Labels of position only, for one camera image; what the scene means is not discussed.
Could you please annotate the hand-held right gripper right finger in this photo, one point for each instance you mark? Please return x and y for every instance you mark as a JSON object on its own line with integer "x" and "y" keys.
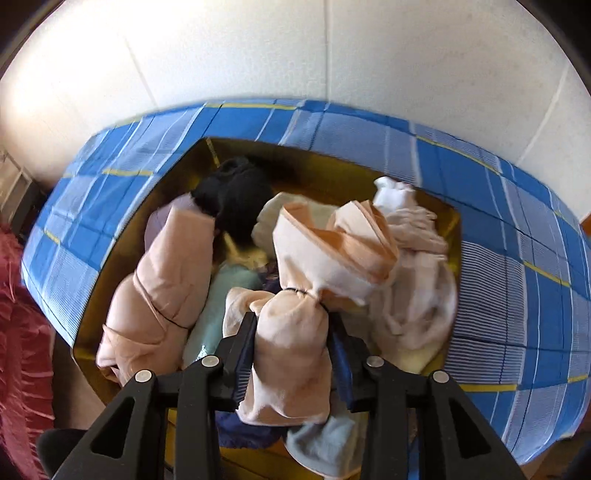
{"x": 339, "y": 360}

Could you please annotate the black fuzzy sock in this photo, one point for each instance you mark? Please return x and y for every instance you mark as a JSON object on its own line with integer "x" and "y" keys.
{"x": 235, "y": 194}

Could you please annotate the pale yellow cloth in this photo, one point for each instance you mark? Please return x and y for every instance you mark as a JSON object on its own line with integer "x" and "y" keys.
{"x": 418, "y": 360}

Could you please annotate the blue plaid cloth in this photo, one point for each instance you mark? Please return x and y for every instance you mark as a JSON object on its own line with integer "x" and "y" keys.
{"x": 508, "y": 277}

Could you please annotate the cream cloth bundle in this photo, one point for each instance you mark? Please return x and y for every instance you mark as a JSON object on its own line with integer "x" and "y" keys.
{"x": 318, "y": 258}

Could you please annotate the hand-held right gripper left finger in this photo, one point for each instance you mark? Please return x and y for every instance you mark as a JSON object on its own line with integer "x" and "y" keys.
{"x": 244, "y": 355}

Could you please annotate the pink and white cloth bundle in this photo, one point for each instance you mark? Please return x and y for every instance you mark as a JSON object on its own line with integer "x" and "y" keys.
{"x": 415, "y": 277}

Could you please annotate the mint green cloth pack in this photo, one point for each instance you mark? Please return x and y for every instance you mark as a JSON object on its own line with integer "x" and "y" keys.
{"x": 217, "y": 314}

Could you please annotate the pale grey cloth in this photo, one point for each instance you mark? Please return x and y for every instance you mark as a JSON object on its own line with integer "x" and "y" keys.
{"x": 277, "y": 217}

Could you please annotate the peach cloth bundle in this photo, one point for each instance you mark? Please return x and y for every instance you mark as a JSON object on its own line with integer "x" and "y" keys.
{"x": 161, "y": 286}

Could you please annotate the dark stand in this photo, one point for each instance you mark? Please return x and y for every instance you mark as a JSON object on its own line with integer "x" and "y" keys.
{"x": 16, "y": 194}

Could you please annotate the gold metal tin box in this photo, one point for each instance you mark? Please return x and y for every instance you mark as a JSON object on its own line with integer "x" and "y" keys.
{"x": 332, "y": 173}

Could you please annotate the light blue cloth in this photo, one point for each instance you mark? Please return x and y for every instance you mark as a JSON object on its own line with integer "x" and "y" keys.
{"x": 323, "y": 445}

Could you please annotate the red ruffled blanket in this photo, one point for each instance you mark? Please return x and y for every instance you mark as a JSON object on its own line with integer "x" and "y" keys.
{"x": 23, "y": 346}

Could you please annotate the navy blue sock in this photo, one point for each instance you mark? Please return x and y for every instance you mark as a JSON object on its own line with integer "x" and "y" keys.
{"x": 249, "y": 431}

